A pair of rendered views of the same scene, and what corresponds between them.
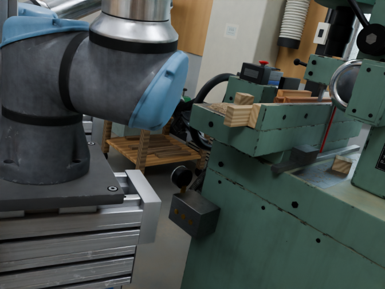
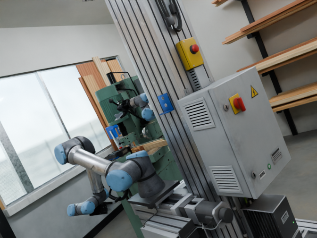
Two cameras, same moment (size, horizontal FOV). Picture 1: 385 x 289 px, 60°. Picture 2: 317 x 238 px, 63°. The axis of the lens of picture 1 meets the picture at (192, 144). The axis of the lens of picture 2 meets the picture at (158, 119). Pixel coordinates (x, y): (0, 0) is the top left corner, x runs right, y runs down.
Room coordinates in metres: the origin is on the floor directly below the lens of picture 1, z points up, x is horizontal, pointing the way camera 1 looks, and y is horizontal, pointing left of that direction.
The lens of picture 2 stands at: (0.93, 1.86, 1.30)
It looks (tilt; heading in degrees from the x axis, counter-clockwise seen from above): 5 degrees down; 262
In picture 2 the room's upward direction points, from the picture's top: 24 degrees counter-clockwise
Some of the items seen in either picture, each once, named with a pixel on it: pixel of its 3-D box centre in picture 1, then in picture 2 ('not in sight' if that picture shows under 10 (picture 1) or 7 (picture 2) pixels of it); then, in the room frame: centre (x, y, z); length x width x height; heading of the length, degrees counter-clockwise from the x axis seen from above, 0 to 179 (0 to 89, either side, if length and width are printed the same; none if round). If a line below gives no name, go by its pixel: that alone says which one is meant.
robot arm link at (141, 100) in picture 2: not in sight; (143, 99); (0.73, 0.06, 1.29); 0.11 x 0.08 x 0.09; 136
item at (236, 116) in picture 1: (305, 112); (138, 150); (0.90, -0.28, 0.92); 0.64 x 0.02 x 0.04; 137
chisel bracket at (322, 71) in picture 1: (334, 75); (129, 139); (0.93, -0.34, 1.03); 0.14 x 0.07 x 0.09; 47
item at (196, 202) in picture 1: (192, 213); not in sight; (0.85, -0.04, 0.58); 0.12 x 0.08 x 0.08; 47
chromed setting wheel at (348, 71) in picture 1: (356, 86); (147, 132); (0.76, -0.33, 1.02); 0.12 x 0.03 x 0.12; 47
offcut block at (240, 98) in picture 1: (243, 100); not in sight; (0.92, -0.11, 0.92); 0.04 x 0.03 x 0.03; 112
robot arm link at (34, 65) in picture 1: (50, 62); not in sight; (0.50, 0.23, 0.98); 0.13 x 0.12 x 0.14; 80
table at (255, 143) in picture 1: (274, 117); (129, 162); (1.00, -0.23, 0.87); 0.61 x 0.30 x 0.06; 137
